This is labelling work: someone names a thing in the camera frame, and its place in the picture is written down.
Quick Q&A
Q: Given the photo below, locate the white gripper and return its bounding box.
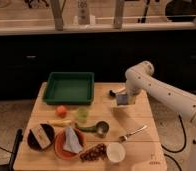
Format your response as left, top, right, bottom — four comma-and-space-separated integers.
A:
113, 80, 141, 106

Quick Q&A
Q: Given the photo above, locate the blue sponge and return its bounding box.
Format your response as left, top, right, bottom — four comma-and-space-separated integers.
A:
116, 94, 129, 105

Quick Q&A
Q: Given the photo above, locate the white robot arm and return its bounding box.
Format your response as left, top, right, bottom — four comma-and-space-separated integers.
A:
113, 61, 196, 171

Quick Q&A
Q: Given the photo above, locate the green plastic tray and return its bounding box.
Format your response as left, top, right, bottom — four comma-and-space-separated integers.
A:
43, 72, 94, 105

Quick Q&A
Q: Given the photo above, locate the silver fork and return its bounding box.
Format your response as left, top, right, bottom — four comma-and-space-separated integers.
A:
119, 125, 147, 142

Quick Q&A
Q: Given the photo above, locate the green plastic cup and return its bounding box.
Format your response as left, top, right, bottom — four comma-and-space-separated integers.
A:
75, 107, 89, 123

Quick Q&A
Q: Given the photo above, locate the purple grape bunch toy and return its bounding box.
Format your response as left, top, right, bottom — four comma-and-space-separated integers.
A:
80, 143, 106, 162

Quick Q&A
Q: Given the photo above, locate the orange fruit toy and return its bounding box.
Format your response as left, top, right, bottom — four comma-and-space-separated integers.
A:
55, 105, 67, 118

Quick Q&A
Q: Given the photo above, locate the light blue cloth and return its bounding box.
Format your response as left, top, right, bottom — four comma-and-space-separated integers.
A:
63, 127, 83, 154

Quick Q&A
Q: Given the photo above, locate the yellow banana toy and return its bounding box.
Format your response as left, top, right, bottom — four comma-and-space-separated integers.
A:
47, 120, 72, 127

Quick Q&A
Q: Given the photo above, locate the orange plate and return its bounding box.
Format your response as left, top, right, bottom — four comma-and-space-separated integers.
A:
54, 129, 85, 160

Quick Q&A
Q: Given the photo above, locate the dark brown bowl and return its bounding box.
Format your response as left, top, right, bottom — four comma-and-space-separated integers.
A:
26, 123, 56, 152

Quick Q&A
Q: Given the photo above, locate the black pole left of table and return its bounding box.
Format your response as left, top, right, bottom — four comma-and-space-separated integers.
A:
8, 129, 23, 171

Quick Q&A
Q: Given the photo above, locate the green handled metal measuring cup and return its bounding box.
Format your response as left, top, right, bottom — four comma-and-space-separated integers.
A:
75, 121, 109, 138

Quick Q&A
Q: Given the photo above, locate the black cable on floor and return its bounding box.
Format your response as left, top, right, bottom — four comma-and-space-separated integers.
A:
161, 114, 189, 171

